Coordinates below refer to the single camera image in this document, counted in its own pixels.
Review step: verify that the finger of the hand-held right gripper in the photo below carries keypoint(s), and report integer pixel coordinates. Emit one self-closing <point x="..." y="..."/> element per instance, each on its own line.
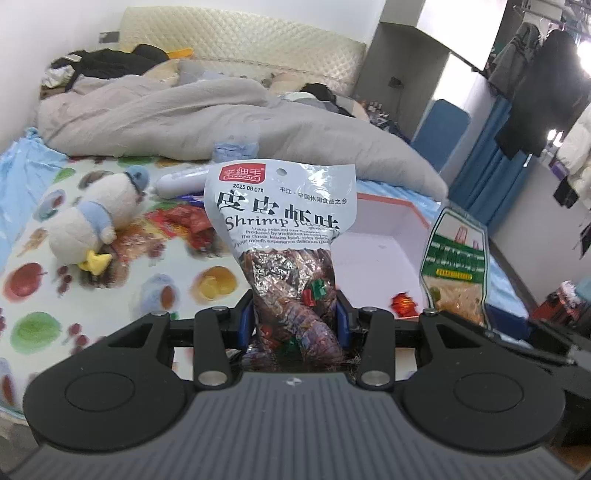
<point x="535" y="341"/>

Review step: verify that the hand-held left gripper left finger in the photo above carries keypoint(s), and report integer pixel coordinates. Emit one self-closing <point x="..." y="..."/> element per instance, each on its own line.
<point x="247" y="323"/>

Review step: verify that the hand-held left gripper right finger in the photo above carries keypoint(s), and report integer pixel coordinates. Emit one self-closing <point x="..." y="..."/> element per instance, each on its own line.
<point x="342" y="323"/>

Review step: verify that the small red snack packet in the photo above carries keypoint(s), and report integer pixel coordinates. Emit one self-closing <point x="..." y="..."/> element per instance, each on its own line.
<point x="404" y="304"/>

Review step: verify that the orange cardboard box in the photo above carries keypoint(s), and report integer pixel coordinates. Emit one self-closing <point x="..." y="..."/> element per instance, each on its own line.
<point x="378" y="258"/>

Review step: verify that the grey shrimp snack packet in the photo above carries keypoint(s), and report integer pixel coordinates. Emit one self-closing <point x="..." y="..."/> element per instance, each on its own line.
<point x="277" y="217"/>

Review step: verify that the green snack packet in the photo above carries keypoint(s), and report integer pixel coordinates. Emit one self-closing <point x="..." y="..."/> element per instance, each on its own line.
<point x="455" y="258"/>

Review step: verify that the fruit printed sheet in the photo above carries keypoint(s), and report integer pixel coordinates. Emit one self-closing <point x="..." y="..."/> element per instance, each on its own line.
<point x="115" y="332"/>

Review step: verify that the white tube package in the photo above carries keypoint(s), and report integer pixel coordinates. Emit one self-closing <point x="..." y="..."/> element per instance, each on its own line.
<point x="180" y="183"/>

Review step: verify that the blue curtain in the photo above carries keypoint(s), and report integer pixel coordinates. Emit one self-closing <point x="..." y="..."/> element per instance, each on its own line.
<point x="480" y="184"/>

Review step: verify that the pale blue plastic bag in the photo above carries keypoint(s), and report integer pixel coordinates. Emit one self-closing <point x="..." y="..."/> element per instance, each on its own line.
<point x="233" y="150"/>

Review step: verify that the white hanging jacket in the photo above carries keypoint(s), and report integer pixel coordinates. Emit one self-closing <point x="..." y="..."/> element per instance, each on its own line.
<point x="579" y="157"/>

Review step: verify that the white plush duck toy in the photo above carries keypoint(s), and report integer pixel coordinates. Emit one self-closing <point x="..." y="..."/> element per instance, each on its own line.
<point x="87" y="217"/>

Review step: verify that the grey duvet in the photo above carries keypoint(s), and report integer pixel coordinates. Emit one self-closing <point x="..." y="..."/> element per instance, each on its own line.
<point x="207" y="120"/>

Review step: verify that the blue padded board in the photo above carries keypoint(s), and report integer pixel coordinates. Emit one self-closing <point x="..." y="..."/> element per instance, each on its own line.
<point x="438" y="134"/>

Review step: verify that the black cloth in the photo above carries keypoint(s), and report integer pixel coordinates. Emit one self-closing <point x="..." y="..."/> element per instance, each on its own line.
<point x="323" y="94"/>

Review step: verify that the beige pillow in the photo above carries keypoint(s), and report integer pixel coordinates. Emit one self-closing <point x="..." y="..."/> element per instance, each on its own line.
<point x="286" y="83"/>

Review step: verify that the black hanging garment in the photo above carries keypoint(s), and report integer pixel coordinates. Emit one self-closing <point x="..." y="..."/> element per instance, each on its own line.
<point x="549" y="92"/>

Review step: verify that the light blue bed sheet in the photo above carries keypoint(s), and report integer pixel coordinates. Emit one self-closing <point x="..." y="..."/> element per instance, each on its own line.
<point x="23" y="161"/>

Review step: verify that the yellow cloth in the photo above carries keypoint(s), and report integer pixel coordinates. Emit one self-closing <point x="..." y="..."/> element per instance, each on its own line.
<point x="181" y="53"/>

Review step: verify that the cream quilted headboard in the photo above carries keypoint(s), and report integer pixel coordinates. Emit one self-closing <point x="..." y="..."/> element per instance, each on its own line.
<point x="254" y="41"/>

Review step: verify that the grey hanging jacket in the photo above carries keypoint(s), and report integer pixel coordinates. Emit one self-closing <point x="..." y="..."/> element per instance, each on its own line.
<point x="512" y="60"/>

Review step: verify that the black clothes heap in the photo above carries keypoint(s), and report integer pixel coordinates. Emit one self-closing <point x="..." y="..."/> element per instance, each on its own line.
<point x="111" y="62"/>

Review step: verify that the white and black clothes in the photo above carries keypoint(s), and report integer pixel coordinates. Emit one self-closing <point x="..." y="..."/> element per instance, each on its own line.
<point x="57" y="74"/>

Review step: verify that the grey wardrobe cabinet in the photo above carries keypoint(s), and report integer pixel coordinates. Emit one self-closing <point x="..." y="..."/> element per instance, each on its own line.
<point x="461" y="27"/>

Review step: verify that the black wall plug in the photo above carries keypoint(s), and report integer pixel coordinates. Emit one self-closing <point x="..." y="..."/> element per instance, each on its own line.
<point x="395" y="82"/>

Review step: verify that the dark wall socket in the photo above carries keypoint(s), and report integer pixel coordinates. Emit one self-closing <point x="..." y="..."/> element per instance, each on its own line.
<point x="109" y="36"/>

